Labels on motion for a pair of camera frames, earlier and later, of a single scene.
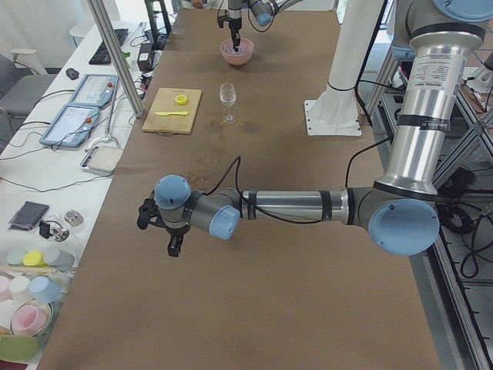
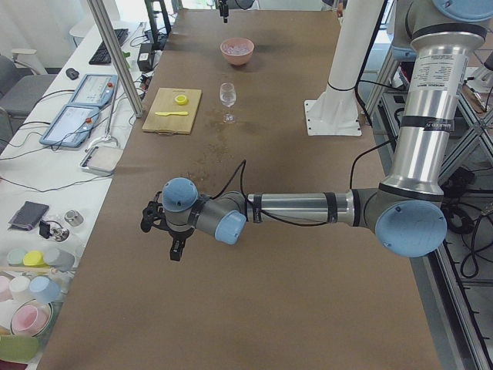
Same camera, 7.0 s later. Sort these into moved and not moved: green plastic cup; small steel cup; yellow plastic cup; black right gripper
Moved: black right gripper
Not moved: green plastic cup; small steel cup; yellow plastic cup
